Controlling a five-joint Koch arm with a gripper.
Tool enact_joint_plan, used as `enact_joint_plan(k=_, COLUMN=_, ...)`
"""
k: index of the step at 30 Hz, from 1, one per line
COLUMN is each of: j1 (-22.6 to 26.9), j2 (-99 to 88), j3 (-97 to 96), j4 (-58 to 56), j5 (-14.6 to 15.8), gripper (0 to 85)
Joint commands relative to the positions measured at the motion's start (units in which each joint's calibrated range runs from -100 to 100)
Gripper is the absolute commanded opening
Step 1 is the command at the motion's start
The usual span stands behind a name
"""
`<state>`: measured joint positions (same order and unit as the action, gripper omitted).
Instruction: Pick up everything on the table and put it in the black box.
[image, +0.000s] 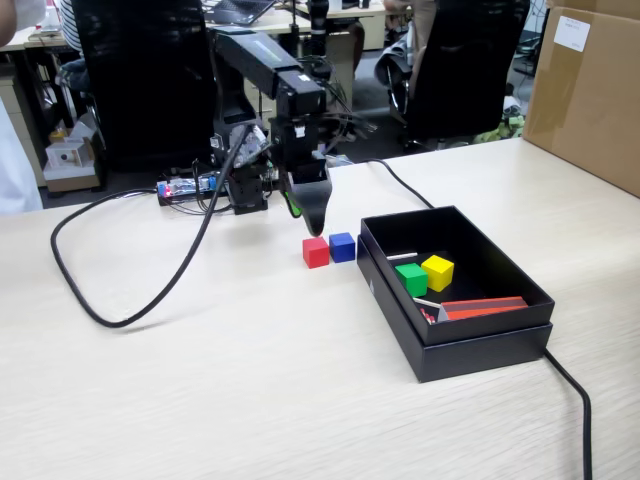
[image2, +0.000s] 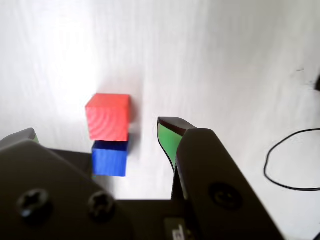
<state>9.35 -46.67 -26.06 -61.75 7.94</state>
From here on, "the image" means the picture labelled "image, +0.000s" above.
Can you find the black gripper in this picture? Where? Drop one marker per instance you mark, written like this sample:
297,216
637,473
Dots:
297,150

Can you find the red wooden cube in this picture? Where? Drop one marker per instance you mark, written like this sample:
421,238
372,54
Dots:
316,254

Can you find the blue wooden cube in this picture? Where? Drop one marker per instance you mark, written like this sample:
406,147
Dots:
342,248

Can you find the green wooden cube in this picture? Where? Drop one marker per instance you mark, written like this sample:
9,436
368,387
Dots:
412,280

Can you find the yellow wooden cube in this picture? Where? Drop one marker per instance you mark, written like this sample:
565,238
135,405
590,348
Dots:
438,272

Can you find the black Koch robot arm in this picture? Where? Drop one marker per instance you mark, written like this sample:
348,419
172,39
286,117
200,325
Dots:
260,55

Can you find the black box tray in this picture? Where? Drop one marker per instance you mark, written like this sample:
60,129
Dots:
480,327

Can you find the black box lid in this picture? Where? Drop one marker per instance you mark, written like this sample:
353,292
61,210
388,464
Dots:
475,357

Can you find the small cardboard box white device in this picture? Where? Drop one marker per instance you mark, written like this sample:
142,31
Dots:
70,160

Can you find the large cardboard box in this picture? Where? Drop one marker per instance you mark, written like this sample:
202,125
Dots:
590,100

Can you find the thin white stick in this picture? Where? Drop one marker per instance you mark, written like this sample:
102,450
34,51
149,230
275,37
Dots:
402,256
427,302

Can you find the red tipped matches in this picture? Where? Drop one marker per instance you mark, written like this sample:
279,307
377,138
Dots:
426,316

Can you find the black vertical pole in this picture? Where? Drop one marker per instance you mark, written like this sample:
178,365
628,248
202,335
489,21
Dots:
319,20

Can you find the wide black office chair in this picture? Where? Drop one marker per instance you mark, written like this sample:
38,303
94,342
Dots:
145,85

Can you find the orange red matchbox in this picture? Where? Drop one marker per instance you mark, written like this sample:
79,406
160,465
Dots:
480,307

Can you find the dark open laptop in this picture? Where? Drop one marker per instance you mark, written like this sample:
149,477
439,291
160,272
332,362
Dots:
240,10

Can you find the seated person behind chair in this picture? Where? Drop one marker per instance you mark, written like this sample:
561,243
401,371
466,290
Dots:
417,30

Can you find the green yellow floor clutter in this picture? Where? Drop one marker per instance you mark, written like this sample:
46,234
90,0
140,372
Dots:
500,132

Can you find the black office chair with armrest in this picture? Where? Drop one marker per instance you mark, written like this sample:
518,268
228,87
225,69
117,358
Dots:
475,60

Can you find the person in white shirt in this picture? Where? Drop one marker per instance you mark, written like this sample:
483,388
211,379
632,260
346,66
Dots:
15,175

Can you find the person in striped shirt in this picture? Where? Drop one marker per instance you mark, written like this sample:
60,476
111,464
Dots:
70,30

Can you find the white shipping label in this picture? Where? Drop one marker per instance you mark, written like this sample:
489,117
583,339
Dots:
571,32

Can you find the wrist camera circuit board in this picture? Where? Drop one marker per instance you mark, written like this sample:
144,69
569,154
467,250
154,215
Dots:
252,147

